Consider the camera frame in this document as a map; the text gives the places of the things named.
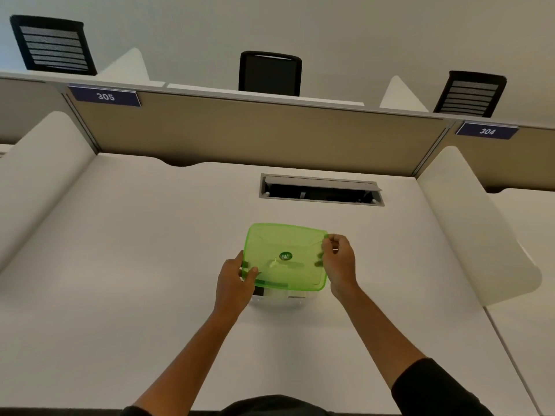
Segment person's right forearm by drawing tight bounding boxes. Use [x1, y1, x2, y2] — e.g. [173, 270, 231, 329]
[336, 284, 428, 389]

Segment person's left forearm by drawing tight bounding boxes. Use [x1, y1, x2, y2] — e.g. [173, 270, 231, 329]
[130, 307, 243, 416]

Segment green translucent plastic lid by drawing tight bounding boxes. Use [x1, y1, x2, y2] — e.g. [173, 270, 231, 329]
[242, 223, 329, 292]

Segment person's black shirt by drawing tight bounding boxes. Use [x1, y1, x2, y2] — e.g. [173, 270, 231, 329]
[121, 358, 496, 416]

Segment black solid back office chair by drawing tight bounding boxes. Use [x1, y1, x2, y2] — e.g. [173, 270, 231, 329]
[238, 51, 303, 97]

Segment person's right hand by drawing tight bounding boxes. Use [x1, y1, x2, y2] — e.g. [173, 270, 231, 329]
[321, 234, 359, 302]

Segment grey desk cable box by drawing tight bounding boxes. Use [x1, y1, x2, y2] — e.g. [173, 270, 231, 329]
[259, 173, 385, 207]

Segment small white desk divider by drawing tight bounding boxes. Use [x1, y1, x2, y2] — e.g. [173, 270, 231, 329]
[96, 48, 151, 83]
[379, 75, 430, 113]

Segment clear plastic container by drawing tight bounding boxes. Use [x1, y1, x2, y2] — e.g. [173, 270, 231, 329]
[249, 285, 314, 311]

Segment black slatted mesh office chair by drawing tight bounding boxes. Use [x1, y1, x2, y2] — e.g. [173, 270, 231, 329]
[10, 15, 98, 77]
[434, 71, 507, 118]

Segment large white desk divider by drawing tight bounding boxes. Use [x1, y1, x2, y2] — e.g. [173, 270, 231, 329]
[416, 146, 543, 307]
[0, 111, 97, 274]

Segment person's left hand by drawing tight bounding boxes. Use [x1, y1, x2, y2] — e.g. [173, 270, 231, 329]
[214, 250, 260, 319]

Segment dark blue number plate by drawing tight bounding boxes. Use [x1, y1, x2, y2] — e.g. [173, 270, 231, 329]
[455, 121, 519, 141]
[68, 84, 142, 108]

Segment wide beige partition panel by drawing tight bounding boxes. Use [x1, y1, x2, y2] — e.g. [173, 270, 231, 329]
[64, 87, 457, 178]

